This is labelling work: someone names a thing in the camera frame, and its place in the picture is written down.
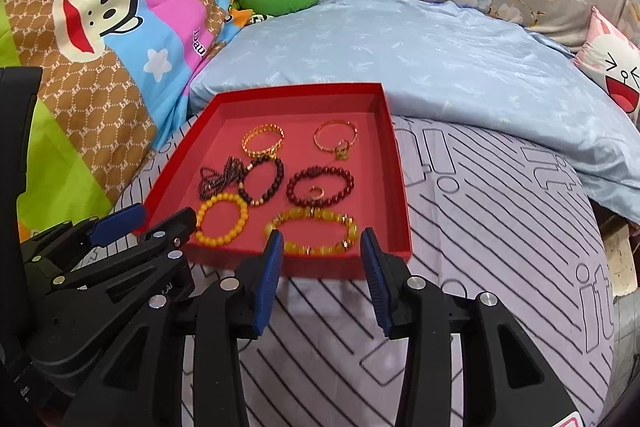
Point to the pink cat cushion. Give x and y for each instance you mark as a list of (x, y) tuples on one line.
[(615, 67)]

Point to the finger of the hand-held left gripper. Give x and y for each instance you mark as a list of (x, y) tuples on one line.
[(160, 247), (120, 222)]

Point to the cardboard box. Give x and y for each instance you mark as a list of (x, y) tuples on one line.
[(622, 257)]

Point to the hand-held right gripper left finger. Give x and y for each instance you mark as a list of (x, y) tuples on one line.
[(267, 277)]

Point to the red jewelry box tray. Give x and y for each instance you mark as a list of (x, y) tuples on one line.
[(380, 217)]

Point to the thin rose gold bangle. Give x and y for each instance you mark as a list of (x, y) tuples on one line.
[(317, 138)]

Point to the cartoon monkey quilt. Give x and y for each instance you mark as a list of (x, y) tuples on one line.
[(100, 82)]

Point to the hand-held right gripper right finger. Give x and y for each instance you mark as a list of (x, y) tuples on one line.
[(377, 282)]

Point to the light blue blanket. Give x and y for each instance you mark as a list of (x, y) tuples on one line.
[(450, 67)]

